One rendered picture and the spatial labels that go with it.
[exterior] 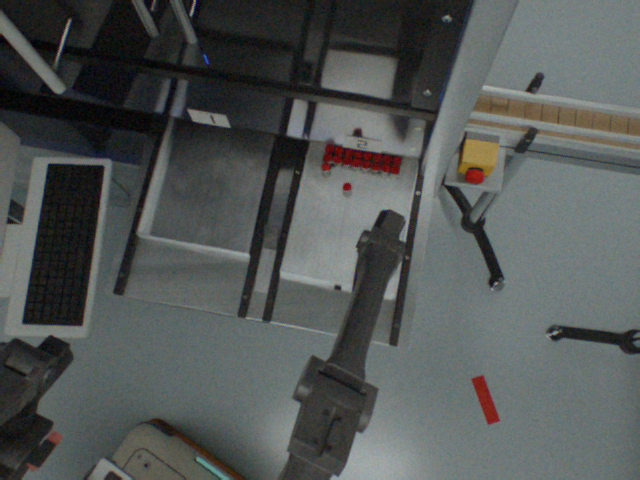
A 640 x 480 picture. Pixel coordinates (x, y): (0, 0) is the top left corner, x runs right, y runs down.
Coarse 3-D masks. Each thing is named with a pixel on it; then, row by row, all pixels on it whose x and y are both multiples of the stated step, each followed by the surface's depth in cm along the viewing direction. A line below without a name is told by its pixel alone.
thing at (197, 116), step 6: (192, 114) 142; (198, 114) 142; (204, 114) 141; (210, 114) 140; (216, 114) 140; (198, 120) 145; (204, 120) 144; (210, 120) 143; (216, 120) 143; (222, 120) 142; (222, 126) 145; (228, 126) 145
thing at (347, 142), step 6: (342, 138) 139; (348, 138) 139; (354, 138) 138; (360, 138) 138; (342, 144) 142; (348, 144) 142; (354, 144) 141; (372, 144) 139; (378, 144) 139; (372, 150) 142; (378, 150) 142
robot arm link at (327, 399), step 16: (320, 384) 89; (336, 384) 90; (320, 400) 87; (336, 400) 88; (352, 400) 89; (304, 416) 84; (320, 416) 85; (336, 416) 87; (352, 416) 87; (304, 432) 83; (320, 432) 84; (336, 432) 85; (352, 432) 85; (288, 448) 82; (304, 448) 82; (320, 448) 83; (336, 448) 83; (288, 464) 84; (304, 464) 83; (320, 464) 83; (336, 464) 82
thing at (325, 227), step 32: (320, 160) 154; (416, 160) 154; (320, 192) 152; (352, 192) 152; (384, 192) 152; (320, 224) 150; (352, 224) 150; (288, 256) 149; (320, 256) 148; (352, 256) 148
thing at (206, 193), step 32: (192, 128) 157; (224, 128) 157; (160, 160) 154; (192, 160) 155; (224, 160) 155; (256, 160) 155; (160, 192) 153; (192, 192) 153; (224, 192) 153; (256, 192) 153; (160, 224) 151; (192, 224) 151; (224, 224) 151; (256, 224) 149
